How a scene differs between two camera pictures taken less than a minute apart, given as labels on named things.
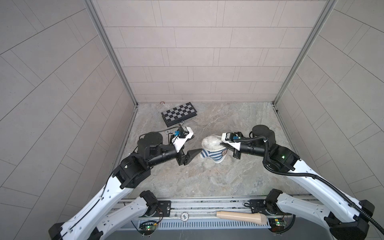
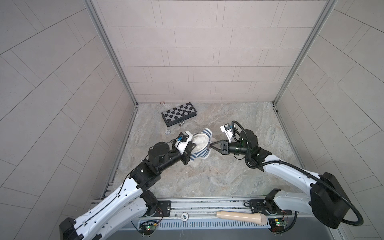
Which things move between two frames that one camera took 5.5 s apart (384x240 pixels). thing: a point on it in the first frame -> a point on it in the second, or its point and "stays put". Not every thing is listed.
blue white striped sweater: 217,156 -> 206,153
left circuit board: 147,227 stays put
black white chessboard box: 178,114 stays put
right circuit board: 277,225 stays put
